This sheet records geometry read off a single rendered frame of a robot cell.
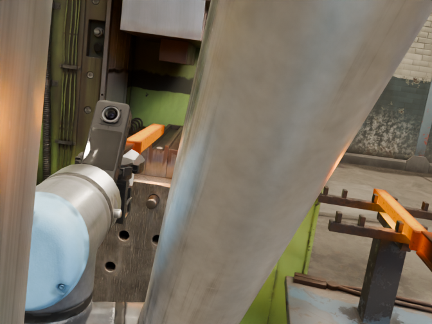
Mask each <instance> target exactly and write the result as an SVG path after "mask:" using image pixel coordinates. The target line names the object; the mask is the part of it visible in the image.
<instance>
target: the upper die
mask: <svg viewBox="0 0 432 324"><path fill-rule="evenodd" d="M207 16H208V8H207V5H206V1H204V0H122V8H121V23H120V30H121V31H124V32H127V33H129V34H132V35H135V36H137V37H140V38H142V39H145V40H147V41H151V42H161V38H165V39H174V40H179V41H188V42H189V43H191V44H192V45H193V46H195V47H196V48H201V43H202V40H203V34H204V29H205V26H206V20H207Z"/></svg>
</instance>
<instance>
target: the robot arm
mask: <svg viewBox="0 0 432 324"><path fill-rule="evenodd" d="M52 3H53V0H0V324H239V323H240V322H241V321H242V318H243V317H244V315H245V314H246V312H247V311H248V309H249V307H250V306H251V304H252V303H253V301H254V299H255V298H256V296H257V294H258V293H259V291H260V290H261V288H262V286H263V285H264V283H265V282H266V280H267V278H268V277H269V275H270V274H271V271H272V270H273V269H274V267H275V265H276V263H277V262H278V261H279V259H280V257H281V256H282V254H283V252H284V251H285V249H286V247H287V246H288V244H289V243H290V241H291V239H292V238H293V236H294V234H295V233H296V231H297V230H298V228H299V227H300V225H301V223H302V222H303V220H304V218H305V217H306V215H307V214H308V212H309V210H310V209H311V207H312V205H313V204H314V202H315V200H316V199H317V198H318V195H319V194H320V192H321V191H322V189H323V187H324V186H325V184H326V183H327V181H328V180H329V178H330V176H331V175H332V173H333V171H334V170H335V168H336V167H337V165H338V163H339V162H340V160H341V158H342V157H343V155H344V154H345V152H346V151H347V148H348V147H349V146H350V144H351V142H352V140H353V139H354V138H355V136H356V134H357V133H358V131H359V129H360V128H361V126H362V124H363V123H364V121H365V120H366V118H367V116H368V115H369V113H370V111H371V110H372V108H373V107H374V105H375V103H376V102H377V100H378V99H379V97H380V95H381V94H382V92H383V91H384V89H385V87H386V86H387V84H388V82H389V81H390V79H391V77H392V76H393V74H394V72H395V71H396V69H397V68H398V66H399V64H400V63H401V61H402V60H403V58H404V56H405V55H406V54H407V52H408V50H409V48H410V47H411V45H412V44H413V42H414V40H415V39H416V37H417V35H418V34H419V32H420V31H421V29H422V27H423V25H424V24H425V23H426V21H427V19H428V17H429V16H430V15H431V12H432V0H211V2H210V7H209V11H208V16H207V20H206V26H205V29H204V34H203V38H202V43H201V48H200V52H199V58H198V61H197V67H196V70H195V76H194V79H193V84H192V90H191V93H190V99H189V102H188V108H187V111H186V117H185V120H184V125H183V131H182V135H181V140H180V144H179V149H178V152H177V158H176V161H175V167H174V172H173V176H172V181H171V185H170V190H169V193H168V199H167V202H166V208H165V213H164V217H163V222H162V226H161V231H160V234H159V240H158V243H157V249H156V254H155V258H154V263H153V267H152V272H151V276H150V282H149V285H148V290H147V295H146V299H145V302H107V301H92V300H93V287H94V279H95V263H96V253H97V250H98V248H99V247H100V245H101V243H102V242H103V241H104V239H105V237H106V236H107V234H108V232H109V231H110V229H111V228H112V226H113V225H114V223H117V224H123V223H124V221H125V219H126V218H127V217H128V215H129V213H130V212H131V201H132V197H131V195H132V184H133V179H134V174H140V173H142V172H143V170H144V163H145V159H144V158H143V156H142V155H139V154H138V153H137V152H136V151H134V150H132V149H131V150H130V151H128V152H127V153H126V154H124V155H123V153H124V150H125V145H126V142H127V136H128V133H129V128H130V125H131V120H132V114H131V109H130V107H129V105H128V104H126V103H119V102H112V101H107V100H99V101H98V102H97V103H96V107H95V109H94V114H93V119H92V121H91V126H90V129H89V133H88V136H87V141H86V143H85V148H84V151H83V152H81V153H79V154H78V156H77V157H75V165H69V166H67V167H64V168H62V169H60V170H59V171H57V172H55V173H54V174H53V175H51V176H49V177H48V178H47V179H45V180H44V181H43V182H42V183H41V184H39V185H37V186H36V183H37V169H38V162H39V147H40V140H41V126H42V112H43V104H44V90H45V82H46V68H47V61H48V46H49V39H50V24H51V11H52ZM126 207H127V213H126V214H125V212H126ZM117 218H119V219H117Z"/></svg>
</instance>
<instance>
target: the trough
mask: <svg viewBox="0 0 432 324"><path fill-rule="evenodd" d="M179 128H180V126H175V125H171V126H169V128H168V129H167V130H166V131H165V132H164V134H163V135H162V136H160V137H159V138H158V139H157V140H156V141H155V142H153V143H152V149H155V150H164V149H165V145H166V144H167V143H168V141H169V140H170V139H171V138H172V136H173V135H174V134H175V133H176V132H177V130H178V129H179ZM156 147H162V148H163V149H159V148H156Z"/></svg>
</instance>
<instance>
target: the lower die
mask: <svg viewBox="0 0 432 324"><path fill-rule="evenodd" d="M171 125H172V124H168V125H167V126H166V127H165V128H164V132H165V131H166V130H167V129H168V128H169V126H171ZM175 126H180V128H179V129H178V130H177V132H176V133H175V134H174V135H173V136H172V138H171V139H170V140H169V141H168V143H167V144H166V145H165V149H164V150H155V149H152V144H151V145H150V146H148V147H147V148H146V149H145V150H144V151H143V152H141V155H142V156H143V158H144V159H145V163H144V170H143V172H142V173H140V174H142V175H148V176H157V177H166V178H171V179H172V176H173V172H174V167H175V163H176V158H177V152H178V149H179V144H180V140H181V135H182V131H183V126H181V125H175ZM145 128H146V127H144V126H140V128H138V130H136V129H135V131H133V132H132V134H130V135H128V136H127V138H129V137H131V136H132V135H134V134H136V133H137V132H139V131H141V130H143V129H145Z"/></svg>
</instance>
